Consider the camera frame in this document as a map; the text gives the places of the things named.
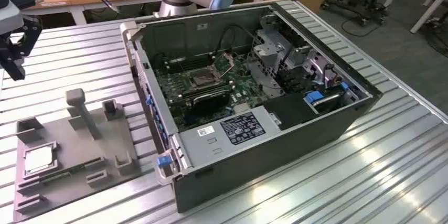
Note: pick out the silver power supply unit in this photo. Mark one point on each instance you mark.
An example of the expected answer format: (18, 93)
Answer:
(203, 150)

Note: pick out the open black PC case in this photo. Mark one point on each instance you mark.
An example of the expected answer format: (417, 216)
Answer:
(263, 169)

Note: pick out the grey parts rack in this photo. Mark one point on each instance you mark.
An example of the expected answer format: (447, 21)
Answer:
(70, 140)

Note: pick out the CPU socket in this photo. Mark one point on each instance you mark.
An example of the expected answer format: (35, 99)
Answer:
(203, 79)

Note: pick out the grey metal drive cage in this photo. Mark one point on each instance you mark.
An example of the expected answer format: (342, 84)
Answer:
(266, 51)

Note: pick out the black plastic shroud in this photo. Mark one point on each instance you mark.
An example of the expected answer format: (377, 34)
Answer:
(287, 111)

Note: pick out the silver square CPU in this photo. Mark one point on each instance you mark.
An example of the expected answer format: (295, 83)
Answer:
(39, 159)

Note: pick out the green RAM stick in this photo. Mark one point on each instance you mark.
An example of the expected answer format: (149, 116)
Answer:
(79, 167)
(57, 177)

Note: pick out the blue expansion slot clip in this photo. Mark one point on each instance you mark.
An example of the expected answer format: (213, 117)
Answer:
(147, 99)

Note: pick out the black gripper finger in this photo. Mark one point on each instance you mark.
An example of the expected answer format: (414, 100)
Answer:
(14, 66)
(33, 28)

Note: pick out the small blue clip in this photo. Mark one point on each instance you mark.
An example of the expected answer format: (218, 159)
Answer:
(343, 86)

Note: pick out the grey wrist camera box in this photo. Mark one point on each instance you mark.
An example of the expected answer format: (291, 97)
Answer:
(11, 19)

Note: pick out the white table leg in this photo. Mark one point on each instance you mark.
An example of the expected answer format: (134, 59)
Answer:
(429, 11)

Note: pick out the black RAM slot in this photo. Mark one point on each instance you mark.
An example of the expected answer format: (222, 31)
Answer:
(191, 60)
(197, 93)
(193, 65)

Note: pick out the black graphics card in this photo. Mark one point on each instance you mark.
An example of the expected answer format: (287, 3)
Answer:
(210, 102)

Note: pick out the blue case latch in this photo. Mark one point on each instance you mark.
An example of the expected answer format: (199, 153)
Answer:
(165, 161)

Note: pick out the silver chipset heatsink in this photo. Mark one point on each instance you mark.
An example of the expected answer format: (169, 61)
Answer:
(242, 108)

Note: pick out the blue disk carrier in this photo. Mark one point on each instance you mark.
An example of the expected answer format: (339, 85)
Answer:
(314, 96)

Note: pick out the green motherboard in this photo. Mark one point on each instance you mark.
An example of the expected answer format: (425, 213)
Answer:
(245, 82)

